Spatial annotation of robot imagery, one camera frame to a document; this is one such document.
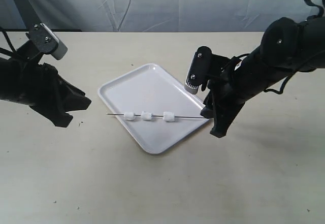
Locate white backdrop curtain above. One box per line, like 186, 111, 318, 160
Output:
0, 0, 325, 33

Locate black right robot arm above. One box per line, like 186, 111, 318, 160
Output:
201, 17, 324, 138

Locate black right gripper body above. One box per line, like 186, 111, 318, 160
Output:
203, 53, 251, 123

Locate thin metal skewer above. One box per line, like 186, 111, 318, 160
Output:
106, 113, 205, 119

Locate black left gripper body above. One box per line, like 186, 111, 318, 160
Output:
15, 41, 58, 112

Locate white plastic tray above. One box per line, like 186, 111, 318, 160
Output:
97, 63, 208, 154

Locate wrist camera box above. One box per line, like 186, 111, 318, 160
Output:
184, 46, 212, 94
27, 23, 68, 60

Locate white marshmallow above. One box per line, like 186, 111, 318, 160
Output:
123, 112, 136, 120
162, 111, 175, 122
140, 111, 153, 121

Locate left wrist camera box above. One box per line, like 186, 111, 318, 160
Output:
27, 23, 68, 60

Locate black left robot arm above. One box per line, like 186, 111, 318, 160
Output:
1, 23, 91, 127

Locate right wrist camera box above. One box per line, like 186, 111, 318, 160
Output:
184, 46, 212, 94

